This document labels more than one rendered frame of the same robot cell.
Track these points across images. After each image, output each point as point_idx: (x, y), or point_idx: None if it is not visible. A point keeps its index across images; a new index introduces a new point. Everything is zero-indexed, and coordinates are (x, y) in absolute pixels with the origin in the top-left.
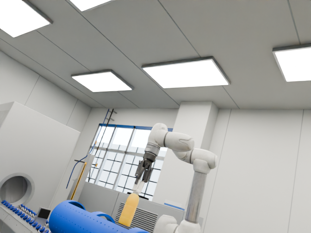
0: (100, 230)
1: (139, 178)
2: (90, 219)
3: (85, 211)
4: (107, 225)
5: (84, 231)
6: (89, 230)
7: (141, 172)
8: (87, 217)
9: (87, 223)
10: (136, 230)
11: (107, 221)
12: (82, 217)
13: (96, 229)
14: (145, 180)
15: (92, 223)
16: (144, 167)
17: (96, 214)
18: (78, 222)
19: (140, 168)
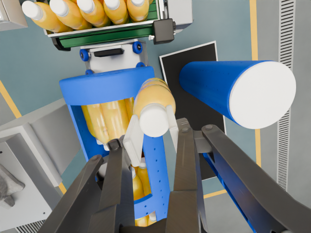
0: (160, 139)
1: (184, 128)
2: (162, 185)
3: (159, 217)
4: (152, 143)
5: (166, 163)
6: (164, 157)
7: (195, 156)
8: (163, 196)
9: (165, 177)
10: (122, 81)
11: (148, 159)
12: (166, 200)
13: (162, 150)
14: (116, 153)
15: (163, 169)
16: (199, 206)
17: (152, 199)
18: (169, 191)
19: (243, 158)
